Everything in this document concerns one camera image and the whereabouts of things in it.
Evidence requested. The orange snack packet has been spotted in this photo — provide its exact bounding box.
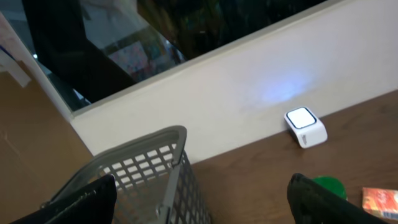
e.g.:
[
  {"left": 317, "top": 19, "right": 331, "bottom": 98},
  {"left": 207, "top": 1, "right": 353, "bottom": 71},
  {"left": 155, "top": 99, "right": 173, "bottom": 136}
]
[{"left": 362, "top": 187, "right": 398, "bottom": 220}]

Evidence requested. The white barcode scanner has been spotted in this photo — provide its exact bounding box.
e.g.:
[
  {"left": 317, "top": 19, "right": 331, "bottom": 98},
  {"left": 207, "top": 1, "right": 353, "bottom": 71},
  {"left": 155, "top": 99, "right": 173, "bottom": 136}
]
[{"left": 284, "top": 106, "right": 328, "bottom": 149}]

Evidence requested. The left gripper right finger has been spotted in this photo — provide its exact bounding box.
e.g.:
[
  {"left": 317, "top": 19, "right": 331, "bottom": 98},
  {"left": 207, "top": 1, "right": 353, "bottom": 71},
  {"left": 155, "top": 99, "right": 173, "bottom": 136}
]
[{"left": 287, "top": 173, "right": 387, "bottom": 224}]

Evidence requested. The glass window pane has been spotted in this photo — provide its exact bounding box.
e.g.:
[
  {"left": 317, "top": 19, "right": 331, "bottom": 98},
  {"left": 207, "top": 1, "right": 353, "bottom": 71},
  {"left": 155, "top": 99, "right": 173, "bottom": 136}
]
[{"left": 1, "top": 0, "right": 325, "bottom": 111}]

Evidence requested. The brown cardboard panel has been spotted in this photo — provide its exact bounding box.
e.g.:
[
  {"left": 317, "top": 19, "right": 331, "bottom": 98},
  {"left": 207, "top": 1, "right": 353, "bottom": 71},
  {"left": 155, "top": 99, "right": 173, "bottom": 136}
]
[{"left": 1, "top": 72, "right": 93, "bottom": 223}]

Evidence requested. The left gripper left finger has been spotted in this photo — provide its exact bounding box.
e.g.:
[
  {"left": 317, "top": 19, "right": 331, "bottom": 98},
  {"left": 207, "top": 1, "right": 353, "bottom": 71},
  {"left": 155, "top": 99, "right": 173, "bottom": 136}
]
[{"left": 12, "top": 175, "right": 117, "bottom": 224}]

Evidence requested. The grey plastic mesh basket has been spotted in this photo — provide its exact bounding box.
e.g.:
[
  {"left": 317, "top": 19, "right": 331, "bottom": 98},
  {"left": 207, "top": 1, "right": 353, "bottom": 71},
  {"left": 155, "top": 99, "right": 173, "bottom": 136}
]
[{"left": 47, "top": 126, "right": 212, "bottom": 224}]

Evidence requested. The green lid jar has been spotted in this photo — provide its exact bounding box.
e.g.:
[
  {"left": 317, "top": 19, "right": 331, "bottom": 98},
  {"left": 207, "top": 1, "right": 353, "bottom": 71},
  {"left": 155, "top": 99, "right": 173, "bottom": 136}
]
[{"left": 313, "top": 176, "right": 348, "bottom": 200}]

